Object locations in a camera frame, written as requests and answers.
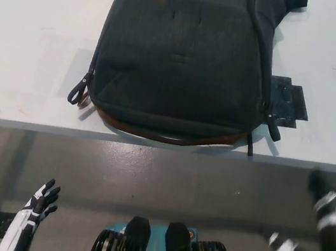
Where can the black tape patch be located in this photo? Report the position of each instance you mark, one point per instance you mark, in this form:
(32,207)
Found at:
(287,103)

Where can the white and black right hand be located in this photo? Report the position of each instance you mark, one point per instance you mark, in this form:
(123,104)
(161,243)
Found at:
(333,217)

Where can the dark grey backpack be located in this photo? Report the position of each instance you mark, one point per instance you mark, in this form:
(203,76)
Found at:
(177,69)

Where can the white and black left hand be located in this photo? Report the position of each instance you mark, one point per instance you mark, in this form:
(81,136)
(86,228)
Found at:
(19,229)

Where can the black robot body teal tops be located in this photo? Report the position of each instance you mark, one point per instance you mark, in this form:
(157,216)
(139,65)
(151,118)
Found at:
(176,249)

